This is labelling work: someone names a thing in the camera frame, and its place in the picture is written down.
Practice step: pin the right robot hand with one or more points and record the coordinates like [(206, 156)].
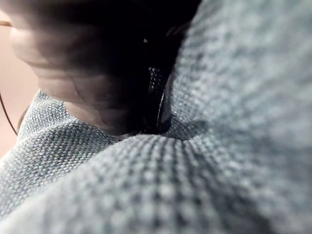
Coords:
[(97, 53)]

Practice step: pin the blue fabric cushion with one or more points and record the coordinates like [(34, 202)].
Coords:
[(195, 175)]

